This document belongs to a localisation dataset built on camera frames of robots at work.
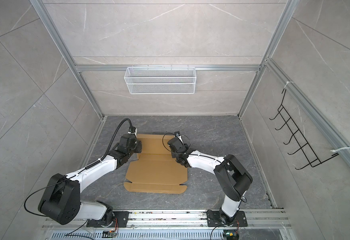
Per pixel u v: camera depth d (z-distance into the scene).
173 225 0.73
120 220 0.73
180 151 0.69
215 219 0.74
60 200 0.42
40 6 0.67
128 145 0.68
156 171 0.86
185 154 0.66
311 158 0.60
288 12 0.70
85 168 0.49
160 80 1.00
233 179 0.46
